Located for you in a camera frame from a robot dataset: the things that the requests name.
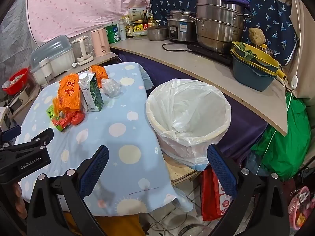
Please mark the small green juice box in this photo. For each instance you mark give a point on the small green juice box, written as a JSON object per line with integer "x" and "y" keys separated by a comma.
{"x": 55, "y": 118}

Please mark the dark purple cloth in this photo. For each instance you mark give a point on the dark purple cloth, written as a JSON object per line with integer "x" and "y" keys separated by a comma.
{"x": 246, "y": 127}

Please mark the steel steamer pot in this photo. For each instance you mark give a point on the steel steamer pot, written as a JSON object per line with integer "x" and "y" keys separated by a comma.
{"x": 216, "y": 29}

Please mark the green vegetable leaves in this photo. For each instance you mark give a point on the green vegetable leaves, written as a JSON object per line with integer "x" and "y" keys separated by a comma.
{"x": 243, "y": 51}

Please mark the clear plastic bag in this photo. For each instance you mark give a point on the clear plastic bag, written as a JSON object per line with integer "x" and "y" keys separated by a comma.
{"x": 112, "y": 88}

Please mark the small steel pot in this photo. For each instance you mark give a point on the small steel pot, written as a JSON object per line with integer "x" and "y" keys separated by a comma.
{"x": 157, "y": 34}

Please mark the white bottle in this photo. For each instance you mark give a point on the white bottle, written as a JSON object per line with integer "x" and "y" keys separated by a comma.
{"x": 122, "y": 31}

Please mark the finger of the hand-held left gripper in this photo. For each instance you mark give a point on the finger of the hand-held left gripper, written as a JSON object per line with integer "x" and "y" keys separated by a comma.
{"x": 41, "y": 136}
{"x": 12, "y": 131}

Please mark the black induction cooker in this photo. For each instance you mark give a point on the black induction cooker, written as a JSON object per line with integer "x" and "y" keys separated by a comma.
{"x": 209, "y": 54}

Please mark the pink electric kettle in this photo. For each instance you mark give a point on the pink electric kettle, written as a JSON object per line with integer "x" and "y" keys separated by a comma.
{"x": 101, "y": 43}

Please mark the red plastic basin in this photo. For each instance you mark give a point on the red plastic basin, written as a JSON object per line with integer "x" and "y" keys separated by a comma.
{"x": 18, "y": 83}

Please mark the navy printed cloth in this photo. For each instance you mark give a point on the navy printed cloth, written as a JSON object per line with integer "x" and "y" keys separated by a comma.
{"x": 270, "y": 17}

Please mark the wooden board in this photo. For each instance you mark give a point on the wooden board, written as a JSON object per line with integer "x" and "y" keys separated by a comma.
{"x": 182, "y": 174}

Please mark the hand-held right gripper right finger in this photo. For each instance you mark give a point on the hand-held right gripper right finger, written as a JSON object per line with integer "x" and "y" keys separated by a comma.
{"x": 221, "y": 169}

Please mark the blue dotted blanket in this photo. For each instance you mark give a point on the blue dotted blanket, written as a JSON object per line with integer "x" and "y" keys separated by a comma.
{"x": 110, "y": 132}

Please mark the dark soy sauce bottle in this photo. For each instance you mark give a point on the dark soy sauce bottle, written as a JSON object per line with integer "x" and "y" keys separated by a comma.
{"x": 145, "y": 22}

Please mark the large orange plastic bag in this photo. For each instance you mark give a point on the large orange plastic bag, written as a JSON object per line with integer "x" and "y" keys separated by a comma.
{"x": 69, "y": 93}

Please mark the yellow label jar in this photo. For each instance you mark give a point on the yellow label jar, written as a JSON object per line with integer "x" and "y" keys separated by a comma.
{"x": 139, "y": 27}

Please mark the brown sauce bottle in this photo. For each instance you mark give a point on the brown sauce bottle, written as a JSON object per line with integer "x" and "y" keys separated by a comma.
{"x": 129, "y": 30}

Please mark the brown loofah sponge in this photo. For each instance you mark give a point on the brown loofah sponge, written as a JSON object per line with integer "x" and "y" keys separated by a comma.
{"x": 257, "y": 36}

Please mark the steel rice cooker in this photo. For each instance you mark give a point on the steel rice cooker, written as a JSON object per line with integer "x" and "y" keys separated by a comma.
{"x": 183, "y": 29}

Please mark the pink dotted sheet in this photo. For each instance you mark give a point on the pink dotted sheet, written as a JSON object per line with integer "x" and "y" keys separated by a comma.
{"x": 73, "y": 5}

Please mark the green plastic bag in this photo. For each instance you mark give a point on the green plastic bag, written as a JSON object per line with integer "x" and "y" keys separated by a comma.
{"x": 283, "y": 140}

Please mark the pink plastic basket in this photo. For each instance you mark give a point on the pink plastic basket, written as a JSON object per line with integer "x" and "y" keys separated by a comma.
{"x": 300, "y": 209}

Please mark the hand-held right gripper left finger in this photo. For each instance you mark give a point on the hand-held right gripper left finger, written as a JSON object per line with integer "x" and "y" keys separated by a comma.
{"x": 94, "y": 169}

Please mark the red plastic bag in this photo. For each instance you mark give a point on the red plastic bag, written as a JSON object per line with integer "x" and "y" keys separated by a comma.
{"x": 73, "y": 119}

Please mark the waste bin with white liner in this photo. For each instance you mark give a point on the waste bin with white liner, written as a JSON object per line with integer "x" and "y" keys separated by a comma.
{"x": 189, "y": 118}

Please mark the yellow cloth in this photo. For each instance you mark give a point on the yellow cloth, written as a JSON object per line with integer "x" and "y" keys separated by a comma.
{"x": 118, "y": 226}

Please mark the small orange plastic bag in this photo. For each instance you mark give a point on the small orange plastic bag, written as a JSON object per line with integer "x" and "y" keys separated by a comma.
{"x": 99, "y": 75}

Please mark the beige curtain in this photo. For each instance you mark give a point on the beige curtain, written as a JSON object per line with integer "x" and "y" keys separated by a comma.
{"x": 305, "y": 54}

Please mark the glass electric kettle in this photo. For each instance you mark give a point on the glass electric kettle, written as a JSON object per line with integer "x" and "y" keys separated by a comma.
{"x": 81, "y": 50}

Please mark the person's left hand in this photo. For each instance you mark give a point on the person's left hand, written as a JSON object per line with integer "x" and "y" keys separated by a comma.
{"x": 19, "y": 201}

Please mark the white power plug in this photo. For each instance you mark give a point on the white power plug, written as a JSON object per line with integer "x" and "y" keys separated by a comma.
{"x": 74, "y": 64}

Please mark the dish box with translucent lid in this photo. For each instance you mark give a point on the dish box with translucent lid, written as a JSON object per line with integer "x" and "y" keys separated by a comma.
{"x": 56, "y": 51}

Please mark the red shopping bag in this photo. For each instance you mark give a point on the red shopping bag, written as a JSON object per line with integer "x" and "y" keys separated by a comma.
{"x": 211, "y": 196}

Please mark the white tumbler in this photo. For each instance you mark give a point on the white tumbler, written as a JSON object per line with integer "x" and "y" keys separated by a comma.
{"x": 45, "y": 70}

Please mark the green white milk carton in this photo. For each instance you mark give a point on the green white milk carton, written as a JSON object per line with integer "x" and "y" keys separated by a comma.
{"x": 92, "y": 95}

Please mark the clear food container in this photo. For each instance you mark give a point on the clear food container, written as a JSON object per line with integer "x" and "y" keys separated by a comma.
{"x": 140, "y": 35}

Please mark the grey patterned cloth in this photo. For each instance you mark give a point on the grey patterned cloth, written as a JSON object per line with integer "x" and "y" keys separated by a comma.
{"x": 12, "y": 41}

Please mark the green tin can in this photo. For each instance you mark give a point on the green tin can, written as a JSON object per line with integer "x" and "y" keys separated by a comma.
{"x": 112, "y": 34}

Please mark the beige cardboard box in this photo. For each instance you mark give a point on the beige cardboard box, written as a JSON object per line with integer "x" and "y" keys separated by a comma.
{"x": 136, "y": 14}

